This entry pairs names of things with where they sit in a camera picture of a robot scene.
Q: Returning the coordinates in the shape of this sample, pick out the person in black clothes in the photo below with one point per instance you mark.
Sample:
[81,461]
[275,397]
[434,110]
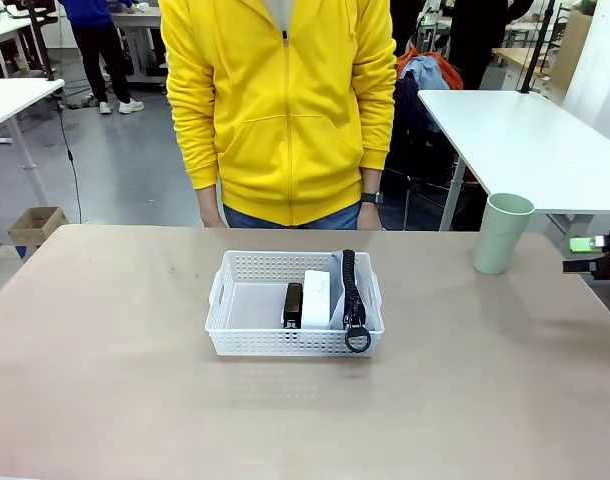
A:
[485,40]

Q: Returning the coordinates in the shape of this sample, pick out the white rectangular box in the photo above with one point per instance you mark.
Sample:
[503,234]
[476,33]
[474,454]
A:
[317,300]

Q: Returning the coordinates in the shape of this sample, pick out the person in blue top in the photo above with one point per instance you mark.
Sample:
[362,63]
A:
[102,50]

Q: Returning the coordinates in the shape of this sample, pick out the black stapler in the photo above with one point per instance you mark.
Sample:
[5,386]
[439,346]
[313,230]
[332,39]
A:
[292,305]

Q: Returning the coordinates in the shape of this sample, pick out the person torso in yellow hoodie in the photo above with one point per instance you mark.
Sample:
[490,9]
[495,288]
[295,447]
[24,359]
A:
[280,125]

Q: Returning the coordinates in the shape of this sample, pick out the orange and blue clothes pile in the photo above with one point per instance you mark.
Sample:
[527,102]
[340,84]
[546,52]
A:
[425,70]

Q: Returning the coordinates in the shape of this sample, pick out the large white table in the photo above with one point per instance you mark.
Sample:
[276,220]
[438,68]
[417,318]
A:
[525,145]

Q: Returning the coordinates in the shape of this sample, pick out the white perforated plastic basket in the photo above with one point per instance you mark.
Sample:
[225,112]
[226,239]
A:
[265,345]

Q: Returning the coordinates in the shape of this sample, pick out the pale green plastic cup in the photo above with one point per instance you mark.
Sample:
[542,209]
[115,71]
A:
[500,240]

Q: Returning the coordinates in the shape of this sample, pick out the person left forearm yellow sleeve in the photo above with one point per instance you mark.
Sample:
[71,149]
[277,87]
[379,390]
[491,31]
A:
[377,125]

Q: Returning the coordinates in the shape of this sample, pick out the person left hand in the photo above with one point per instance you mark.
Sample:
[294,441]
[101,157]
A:
[369,217]

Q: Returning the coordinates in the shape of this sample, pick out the person right hand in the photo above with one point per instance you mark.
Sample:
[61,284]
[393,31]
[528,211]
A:
[211,210]

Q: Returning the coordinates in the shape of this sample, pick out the white desk with metal legs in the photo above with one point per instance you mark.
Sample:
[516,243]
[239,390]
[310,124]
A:
[140,45]

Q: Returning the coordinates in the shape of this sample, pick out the person right forearm yellow sleeve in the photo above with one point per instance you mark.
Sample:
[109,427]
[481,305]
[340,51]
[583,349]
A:
[195,135]

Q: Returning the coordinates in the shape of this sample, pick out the black wristwatch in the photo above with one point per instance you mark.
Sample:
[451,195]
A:
[371,198]

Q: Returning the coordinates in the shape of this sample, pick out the black pole stand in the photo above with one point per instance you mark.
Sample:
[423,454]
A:
[535,45]

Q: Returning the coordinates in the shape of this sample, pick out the white table with round leg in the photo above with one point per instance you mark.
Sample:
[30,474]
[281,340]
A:
[10,100]

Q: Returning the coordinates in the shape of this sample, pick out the open cardboard box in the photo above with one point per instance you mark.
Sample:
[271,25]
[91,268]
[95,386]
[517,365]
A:
[37,225]

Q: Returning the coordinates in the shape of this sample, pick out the wooden top desk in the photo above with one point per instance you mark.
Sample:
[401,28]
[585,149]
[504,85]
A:
[520,57]

